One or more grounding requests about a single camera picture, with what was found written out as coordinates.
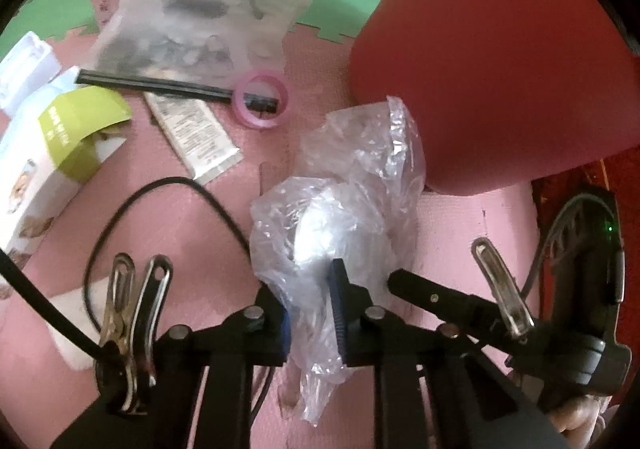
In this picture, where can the person's right hand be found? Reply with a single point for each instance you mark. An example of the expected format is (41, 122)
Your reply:
(580, 416)

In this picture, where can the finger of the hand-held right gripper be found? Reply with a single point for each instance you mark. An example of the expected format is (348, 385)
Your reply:
(425, 296)

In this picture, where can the white box with green end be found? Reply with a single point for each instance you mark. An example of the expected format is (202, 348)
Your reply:
(50, 179)

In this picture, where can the red bucket with green rim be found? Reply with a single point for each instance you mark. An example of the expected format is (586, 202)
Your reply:
(490, 54)

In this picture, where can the metal spring clip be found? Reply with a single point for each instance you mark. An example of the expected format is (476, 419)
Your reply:
(130, 329)
(505, 299)

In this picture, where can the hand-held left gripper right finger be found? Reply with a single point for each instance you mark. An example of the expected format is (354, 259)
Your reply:
(342, 319)

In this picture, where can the clear zip bag with parts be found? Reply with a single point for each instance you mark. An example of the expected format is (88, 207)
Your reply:
(200, 29)

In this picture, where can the pink foam mat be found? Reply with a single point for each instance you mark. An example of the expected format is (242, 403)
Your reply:
(165, 249)

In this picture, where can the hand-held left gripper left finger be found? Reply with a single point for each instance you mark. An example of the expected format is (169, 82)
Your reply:
(270, 339)

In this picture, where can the white printed sachet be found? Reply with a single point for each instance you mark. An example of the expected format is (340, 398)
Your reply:
(195, 139)

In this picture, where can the white plastic tray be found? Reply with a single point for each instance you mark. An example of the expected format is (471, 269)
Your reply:
(25, 69)

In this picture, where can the clear plastic bag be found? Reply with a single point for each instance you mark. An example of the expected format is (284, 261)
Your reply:
(360, 164)

